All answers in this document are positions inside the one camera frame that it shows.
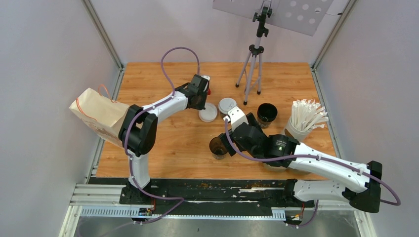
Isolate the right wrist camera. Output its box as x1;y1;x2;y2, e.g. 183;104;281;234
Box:
227;106;249;131

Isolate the paper cup of straws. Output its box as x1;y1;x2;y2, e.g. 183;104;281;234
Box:
283;99;329;142

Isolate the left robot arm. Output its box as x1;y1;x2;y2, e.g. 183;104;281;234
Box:
118;75;210;204

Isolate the brown paper bag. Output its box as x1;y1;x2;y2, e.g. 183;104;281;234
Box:
69;84;129;147

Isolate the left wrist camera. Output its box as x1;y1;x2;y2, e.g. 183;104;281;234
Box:
201;75;210;81

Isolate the white plastic cup lid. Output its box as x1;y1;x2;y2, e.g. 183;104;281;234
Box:
218;97;238;115

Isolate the tripod stand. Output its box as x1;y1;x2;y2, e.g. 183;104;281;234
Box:
235;1;272;106

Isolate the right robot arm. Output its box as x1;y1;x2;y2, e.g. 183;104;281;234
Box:
218;113;382;213

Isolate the cardboard cup carrier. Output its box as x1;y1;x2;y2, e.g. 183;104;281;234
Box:
263;163;287;172

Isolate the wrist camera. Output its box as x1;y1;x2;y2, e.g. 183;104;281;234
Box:
227;106;249;131
201;75;210;81

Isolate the white perforated board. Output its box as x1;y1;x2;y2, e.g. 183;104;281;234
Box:
212;0;333;38

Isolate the brown coffee cup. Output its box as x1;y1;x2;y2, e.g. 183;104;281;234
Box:
220;111;228;119
209;137;228;159

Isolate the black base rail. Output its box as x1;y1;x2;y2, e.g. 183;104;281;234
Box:
89;177;315;216

